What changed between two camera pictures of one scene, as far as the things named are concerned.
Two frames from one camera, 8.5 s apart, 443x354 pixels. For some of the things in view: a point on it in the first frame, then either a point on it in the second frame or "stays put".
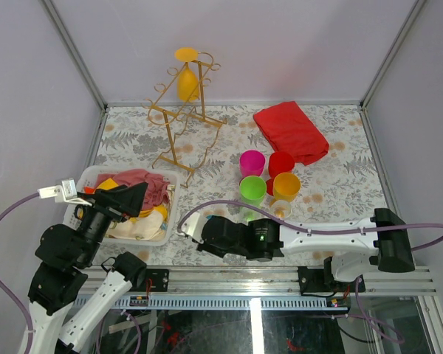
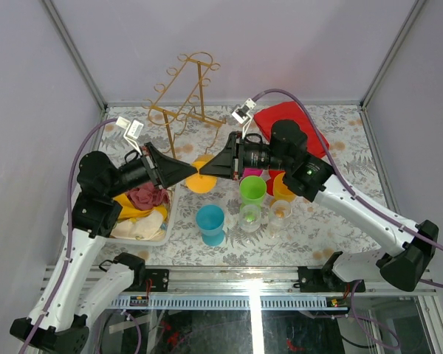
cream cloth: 145,227 stays put
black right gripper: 206,246 -> 222,165
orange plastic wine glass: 286,186 stays put
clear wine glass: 280,209 stays put
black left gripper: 128,199 -> 167,170
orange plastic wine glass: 187,85 -> 201,183
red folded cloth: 288,129 stays put
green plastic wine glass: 252,191 stays put
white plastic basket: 87,174 stays put
